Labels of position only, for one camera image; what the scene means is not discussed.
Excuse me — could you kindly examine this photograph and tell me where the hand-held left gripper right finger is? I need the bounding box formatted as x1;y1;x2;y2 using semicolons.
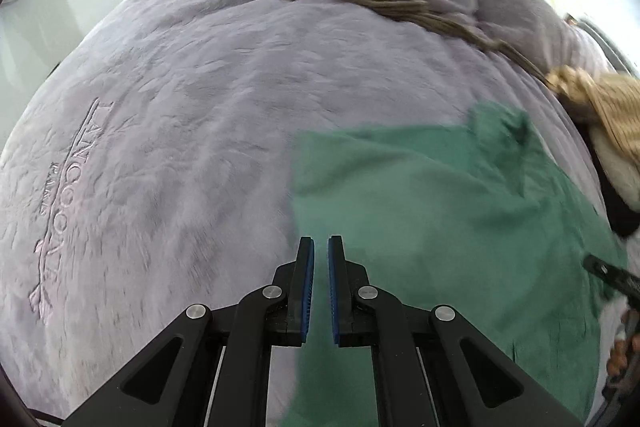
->
327;235;583;427

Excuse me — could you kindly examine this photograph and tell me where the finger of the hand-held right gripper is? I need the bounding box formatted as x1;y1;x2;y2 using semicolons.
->
582;254;640;303

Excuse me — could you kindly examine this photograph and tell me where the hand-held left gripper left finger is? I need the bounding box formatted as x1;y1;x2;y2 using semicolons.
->
62;236;316;427

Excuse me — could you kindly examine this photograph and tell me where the green shirt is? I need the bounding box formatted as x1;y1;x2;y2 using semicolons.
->
290;101;628;427

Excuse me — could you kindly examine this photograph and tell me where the person's right hand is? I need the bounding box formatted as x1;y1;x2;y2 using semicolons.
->
606;336;633;376

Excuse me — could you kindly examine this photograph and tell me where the black garment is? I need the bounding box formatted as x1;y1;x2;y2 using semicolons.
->
570;107;640;238

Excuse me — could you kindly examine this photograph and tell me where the cream fluffy garment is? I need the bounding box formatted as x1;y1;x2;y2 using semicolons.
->
590;127;640;208

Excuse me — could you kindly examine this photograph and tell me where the tan knitted sweater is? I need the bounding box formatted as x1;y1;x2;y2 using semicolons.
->
545;66;640;168

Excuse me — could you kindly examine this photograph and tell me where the grey ribbed bed sheet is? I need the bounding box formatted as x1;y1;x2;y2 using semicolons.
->
570;24;621;75

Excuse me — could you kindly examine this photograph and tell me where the lilac plush blanket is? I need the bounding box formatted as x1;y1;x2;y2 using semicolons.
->
0;0;616;427

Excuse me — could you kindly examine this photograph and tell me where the lilac plush pillow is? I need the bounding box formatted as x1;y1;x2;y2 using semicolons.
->
420;0;576;72

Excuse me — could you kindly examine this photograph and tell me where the brown knitted scarf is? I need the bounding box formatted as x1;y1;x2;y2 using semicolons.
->
272;0;551;82

